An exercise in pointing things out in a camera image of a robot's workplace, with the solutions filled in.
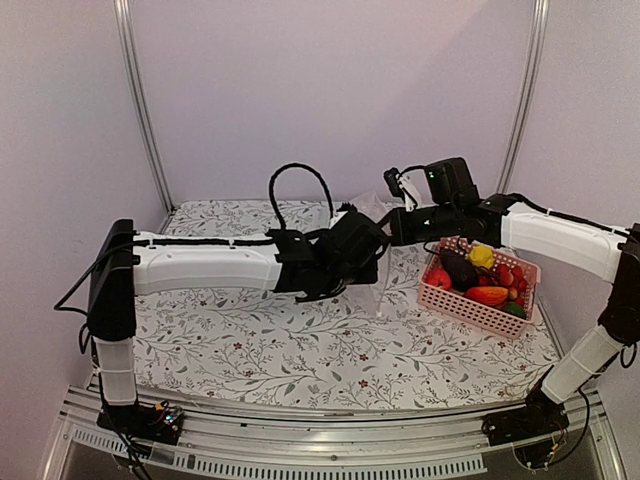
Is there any pink plastic basket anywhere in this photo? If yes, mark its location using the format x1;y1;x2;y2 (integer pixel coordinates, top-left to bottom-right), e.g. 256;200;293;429
417;237;540;338

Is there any aluminium frame post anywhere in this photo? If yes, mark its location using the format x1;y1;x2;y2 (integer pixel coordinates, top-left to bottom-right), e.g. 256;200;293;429
113;0;175;214
496;0;550;193

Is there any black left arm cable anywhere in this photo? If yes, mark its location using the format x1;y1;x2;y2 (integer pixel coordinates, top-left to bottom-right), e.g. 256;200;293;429
268;162;335;234

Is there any front aluminium rail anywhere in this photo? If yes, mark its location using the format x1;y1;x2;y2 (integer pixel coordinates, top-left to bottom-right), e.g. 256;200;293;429
38;386;631;479

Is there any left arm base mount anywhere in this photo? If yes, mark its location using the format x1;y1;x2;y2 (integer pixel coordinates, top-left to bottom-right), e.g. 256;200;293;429
97;401;184;446

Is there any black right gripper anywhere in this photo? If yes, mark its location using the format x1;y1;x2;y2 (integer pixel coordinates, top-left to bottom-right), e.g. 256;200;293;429
378;202;459;247

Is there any purple toy eggplant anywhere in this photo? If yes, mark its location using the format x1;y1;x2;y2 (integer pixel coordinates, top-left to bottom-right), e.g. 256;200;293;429
439;249;479;291

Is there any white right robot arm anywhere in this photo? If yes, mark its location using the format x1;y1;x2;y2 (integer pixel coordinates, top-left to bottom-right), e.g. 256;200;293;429
384;158;639;436

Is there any yellow toy pepper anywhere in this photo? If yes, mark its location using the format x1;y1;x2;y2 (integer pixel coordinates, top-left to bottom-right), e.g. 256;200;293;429
467;245;495;270

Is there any clear zip top bag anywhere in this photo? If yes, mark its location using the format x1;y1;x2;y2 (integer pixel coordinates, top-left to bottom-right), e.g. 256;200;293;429
344;190;391;319

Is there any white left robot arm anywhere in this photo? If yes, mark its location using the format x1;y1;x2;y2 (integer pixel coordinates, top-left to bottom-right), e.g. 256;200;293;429
87;211;389;434

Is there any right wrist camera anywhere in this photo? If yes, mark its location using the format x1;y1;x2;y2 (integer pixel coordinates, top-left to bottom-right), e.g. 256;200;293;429
383;167;422;212

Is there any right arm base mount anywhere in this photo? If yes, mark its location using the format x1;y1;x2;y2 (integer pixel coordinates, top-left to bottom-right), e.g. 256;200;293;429
481;403;569;446

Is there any red toy apple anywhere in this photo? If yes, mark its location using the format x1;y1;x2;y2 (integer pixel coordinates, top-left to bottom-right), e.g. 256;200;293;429
424;268;452;291

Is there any right aluminium frame post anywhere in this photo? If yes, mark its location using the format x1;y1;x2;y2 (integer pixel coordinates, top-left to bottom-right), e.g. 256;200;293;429
496;0;550;193

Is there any left aluminium frame post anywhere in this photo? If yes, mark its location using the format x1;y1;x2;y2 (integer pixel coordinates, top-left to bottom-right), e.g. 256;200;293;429
113;0;175;214

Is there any orange toy mango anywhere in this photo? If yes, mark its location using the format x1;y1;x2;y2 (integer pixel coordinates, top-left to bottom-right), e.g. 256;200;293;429
464;286;509;307

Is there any red toy lychee bunch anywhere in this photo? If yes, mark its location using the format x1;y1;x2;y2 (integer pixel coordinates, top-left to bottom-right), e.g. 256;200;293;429
479;264;528;306

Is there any floral white table mat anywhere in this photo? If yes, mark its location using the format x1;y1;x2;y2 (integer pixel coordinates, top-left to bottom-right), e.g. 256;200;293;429
115;199;566;412

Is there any dark green toy avocado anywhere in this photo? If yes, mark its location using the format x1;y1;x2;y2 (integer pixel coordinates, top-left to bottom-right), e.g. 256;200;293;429
502;302;527;320

